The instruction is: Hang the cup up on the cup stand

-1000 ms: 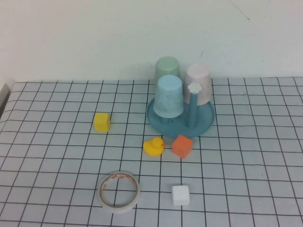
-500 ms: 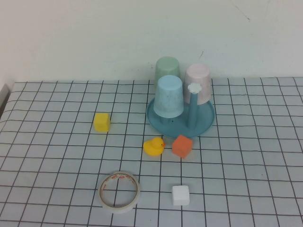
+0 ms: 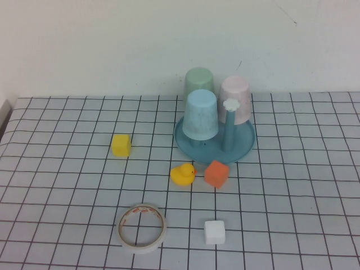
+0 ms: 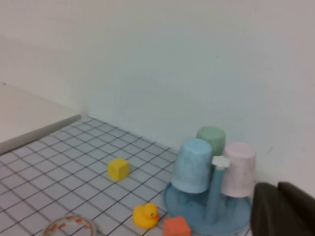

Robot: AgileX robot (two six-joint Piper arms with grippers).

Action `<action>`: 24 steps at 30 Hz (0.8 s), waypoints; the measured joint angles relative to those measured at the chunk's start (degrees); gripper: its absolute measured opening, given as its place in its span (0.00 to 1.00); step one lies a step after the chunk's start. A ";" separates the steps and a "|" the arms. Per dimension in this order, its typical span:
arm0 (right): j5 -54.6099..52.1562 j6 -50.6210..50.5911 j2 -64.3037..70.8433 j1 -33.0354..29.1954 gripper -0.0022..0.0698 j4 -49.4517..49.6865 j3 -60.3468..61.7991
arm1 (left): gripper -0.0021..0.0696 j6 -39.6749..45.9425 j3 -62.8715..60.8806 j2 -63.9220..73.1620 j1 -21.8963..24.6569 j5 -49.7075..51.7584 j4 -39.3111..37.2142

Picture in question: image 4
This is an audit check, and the yellow foam cube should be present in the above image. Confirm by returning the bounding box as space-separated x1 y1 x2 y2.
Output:
107 157 130 182

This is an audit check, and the white tape roll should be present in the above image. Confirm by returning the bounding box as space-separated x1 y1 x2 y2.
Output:
42 214 97 236

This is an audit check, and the pale pink plastic cup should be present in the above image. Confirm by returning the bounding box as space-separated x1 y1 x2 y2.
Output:
220 142 257 198

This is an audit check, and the yellow rubber duck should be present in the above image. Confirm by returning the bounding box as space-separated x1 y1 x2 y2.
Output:
132 203 159 229

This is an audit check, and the pale green plastic cup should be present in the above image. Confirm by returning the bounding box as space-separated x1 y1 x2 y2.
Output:
196 125 226 160

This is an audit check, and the light blue plastic cup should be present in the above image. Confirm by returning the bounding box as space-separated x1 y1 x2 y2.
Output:
171 138 213 194

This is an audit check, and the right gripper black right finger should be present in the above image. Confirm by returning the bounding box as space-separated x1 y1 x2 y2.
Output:
278 181 315 236

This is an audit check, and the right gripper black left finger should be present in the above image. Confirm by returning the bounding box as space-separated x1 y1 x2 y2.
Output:
251 183 311 236

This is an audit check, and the blue cup stand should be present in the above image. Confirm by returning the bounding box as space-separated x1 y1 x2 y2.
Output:
163 155 254 236

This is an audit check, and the orange foam cube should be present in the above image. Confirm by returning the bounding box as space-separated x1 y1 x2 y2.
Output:
162 216 192 236

